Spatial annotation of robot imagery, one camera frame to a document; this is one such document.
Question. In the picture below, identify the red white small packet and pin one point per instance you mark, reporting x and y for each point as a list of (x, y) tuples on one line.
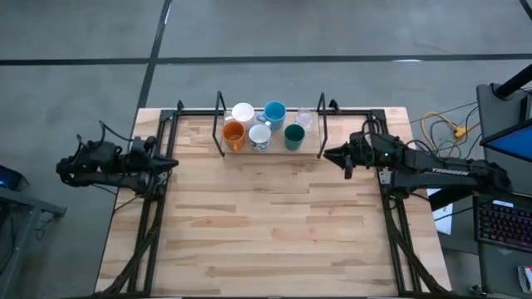
[(525, 278)]

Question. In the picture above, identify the computer monitor with blue screen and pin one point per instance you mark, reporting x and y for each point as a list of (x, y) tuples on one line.
[(515, 143)]

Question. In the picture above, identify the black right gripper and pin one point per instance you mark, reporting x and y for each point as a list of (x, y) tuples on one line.
[(367, 157)]

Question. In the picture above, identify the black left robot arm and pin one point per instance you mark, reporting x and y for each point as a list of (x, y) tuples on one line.
[(83, 160)]

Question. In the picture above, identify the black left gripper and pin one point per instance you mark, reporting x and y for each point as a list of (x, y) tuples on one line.
[(143, 164)]

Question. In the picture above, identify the clear glass mug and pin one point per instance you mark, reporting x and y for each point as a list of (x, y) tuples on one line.
[(305, 119)]

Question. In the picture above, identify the black backlit keyboard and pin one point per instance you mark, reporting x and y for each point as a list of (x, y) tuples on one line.
[(503, 224)]

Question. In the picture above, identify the grey metal desk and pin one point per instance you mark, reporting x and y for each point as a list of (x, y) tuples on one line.
[(29, 203)]

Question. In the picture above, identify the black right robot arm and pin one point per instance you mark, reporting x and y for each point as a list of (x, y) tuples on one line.
[(449, 171)]

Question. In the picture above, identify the grey equipment cart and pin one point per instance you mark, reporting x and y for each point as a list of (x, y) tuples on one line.
[(492, 120)]

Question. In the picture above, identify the blue lit device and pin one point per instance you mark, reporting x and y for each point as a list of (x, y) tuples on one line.
[(10, 178)]

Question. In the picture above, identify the light blue mug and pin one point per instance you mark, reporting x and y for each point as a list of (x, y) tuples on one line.
[(275, 112)]

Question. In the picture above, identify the black pole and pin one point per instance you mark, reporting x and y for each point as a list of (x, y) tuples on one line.
[(515, 81)]

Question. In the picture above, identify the orange mug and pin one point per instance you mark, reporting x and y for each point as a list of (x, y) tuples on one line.
[(233, 135)]

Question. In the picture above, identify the black aluminium table frame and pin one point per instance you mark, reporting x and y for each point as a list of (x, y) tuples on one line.
[(195, 112)]

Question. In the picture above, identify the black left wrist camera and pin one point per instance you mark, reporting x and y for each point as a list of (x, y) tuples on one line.
[(145, 146)]

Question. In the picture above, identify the navy white floral mug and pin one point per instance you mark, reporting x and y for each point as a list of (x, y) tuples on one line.
[(260, 133)]

